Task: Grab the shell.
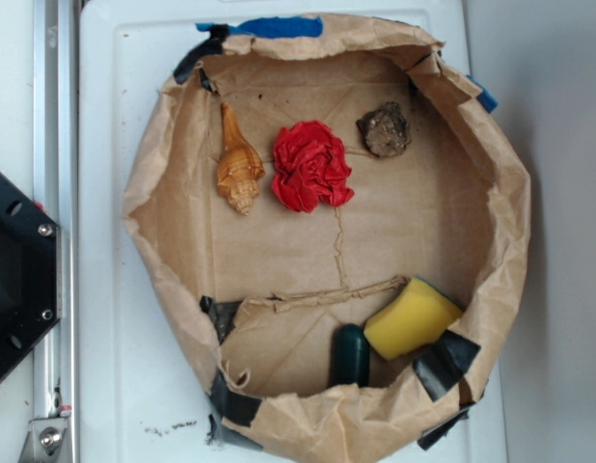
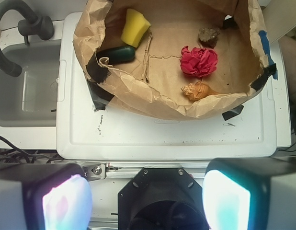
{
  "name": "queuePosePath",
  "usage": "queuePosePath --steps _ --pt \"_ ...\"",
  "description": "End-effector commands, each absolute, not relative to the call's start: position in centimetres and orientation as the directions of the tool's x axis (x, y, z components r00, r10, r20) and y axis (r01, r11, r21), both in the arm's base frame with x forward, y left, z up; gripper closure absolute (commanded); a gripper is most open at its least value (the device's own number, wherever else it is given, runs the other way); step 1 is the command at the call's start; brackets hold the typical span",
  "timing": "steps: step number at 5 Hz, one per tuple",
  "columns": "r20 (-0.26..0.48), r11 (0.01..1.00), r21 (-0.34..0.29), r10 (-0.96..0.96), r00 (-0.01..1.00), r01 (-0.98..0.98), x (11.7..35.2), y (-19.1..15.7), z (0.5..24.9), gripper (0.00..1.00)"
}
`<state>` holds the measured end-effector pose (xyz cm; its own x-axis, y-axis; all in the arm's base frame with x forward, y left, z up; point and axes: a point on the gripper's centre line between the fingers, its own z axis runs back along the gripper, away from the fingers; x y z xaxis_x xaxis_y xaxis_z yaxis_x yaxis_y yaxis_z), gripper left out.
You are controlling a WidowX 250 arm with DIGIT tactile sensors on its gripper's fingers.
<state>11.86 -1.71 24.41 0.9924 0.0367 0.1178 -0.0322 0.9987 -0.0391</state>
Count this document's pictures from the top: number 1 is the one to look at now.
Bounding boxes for metal corner bracket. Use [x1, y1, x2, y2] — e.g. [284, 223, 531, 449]
[17, 417, 68, 463]

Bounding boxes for dark green cylinder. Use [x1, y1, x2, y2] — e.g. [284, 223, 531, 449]
[331, 324, 370, 388]

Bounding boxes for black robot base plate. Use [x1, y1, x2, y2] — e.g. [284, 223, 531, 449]
[0, 172, 59, 384]

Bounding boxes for brown rough rock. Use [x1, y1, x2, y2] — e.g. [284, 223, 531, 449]
[356, 101, 412, 158]

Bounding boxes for yellow sponge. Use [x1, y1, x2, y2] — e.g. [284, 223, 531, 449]
[364, 277, 464, 361]

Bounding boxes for white plastic board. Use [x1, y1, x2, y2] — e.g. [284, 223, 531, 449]
[79, 1, 499, 462]

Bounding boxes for aluminium frame rail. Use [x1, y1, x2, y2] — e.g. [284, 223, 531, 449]
[32, 1, 83, 462]

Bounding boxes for crumpled red paper ball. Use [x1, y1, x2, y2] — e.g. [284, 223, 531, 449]
[272, 121, 354, 213]

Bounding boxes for orange conch shell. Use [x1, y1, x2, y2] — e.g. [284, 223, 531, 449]
[216, 102, 265, 215]

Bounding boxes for brown paper bag tray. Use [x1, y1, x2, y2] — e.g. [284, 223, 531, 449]
[123, 14, 530, 462]

